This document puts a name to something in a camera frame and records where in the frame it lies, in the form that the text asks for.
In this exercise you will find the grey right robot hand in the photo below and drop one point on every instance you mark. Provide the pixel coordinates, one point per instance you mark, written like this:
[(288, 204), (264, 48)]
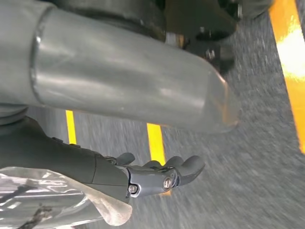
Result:
[(119, 72)]

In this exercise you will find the clear plastic film wrap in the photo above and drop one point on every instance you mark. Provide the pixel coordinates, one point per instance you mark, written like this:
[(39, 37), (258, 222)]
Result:
[(59, 202)]

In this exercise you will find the black robot foot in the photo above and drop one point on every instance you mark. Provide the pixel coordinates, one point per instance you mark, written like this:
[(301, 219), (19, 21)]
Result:
[(202, 19)]

